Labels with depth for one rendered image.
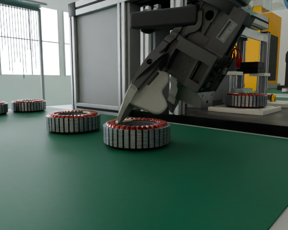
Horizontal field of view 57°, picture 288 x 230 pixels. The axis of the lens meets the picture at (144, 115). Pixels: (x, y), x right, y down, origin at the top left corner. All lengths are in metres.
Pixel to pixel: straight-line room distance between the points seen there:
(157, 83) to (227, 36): 0.11
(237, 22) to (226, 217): 0.23
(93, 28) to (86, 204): 0.72
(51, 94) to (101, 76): 6.77
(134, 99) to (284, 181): 0.20
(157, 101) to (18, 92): 6.94
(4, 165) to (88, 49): 0.62
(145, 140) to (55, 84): 7.31
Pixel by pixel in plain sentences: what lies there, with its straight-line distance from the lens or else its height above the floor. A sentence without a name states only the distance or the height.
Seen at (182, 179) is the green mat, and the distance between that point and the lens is 0.30.
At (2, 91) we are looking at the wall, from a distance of 7.11.
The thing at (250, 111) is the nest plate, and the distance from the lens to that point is 0.72.
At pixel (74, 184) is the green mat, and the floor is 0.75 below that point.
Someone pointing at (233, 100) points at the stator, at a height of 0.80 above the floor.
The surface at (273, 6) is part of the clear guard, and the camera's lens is 0.88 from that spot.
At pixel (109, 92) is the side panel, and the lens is 0.84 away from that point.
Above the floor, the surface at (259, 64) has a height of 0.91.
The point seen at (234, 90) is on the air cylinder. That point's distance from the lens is 1.04.
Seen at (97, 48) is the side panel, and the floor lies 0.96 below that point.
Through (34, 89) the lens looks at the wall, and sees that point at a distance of 7.41.
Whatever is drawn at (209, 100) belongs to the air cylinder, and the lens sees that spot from 0.87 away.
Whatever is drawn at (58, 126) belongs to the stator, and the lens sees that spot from 0.55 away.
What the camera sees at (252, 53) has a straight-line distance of 4.53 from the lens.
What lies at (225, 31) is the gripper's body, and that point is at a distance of 0.36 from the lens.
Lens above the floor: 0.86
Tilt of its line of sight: 7 degrees down
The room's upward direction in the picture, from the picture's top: straight up
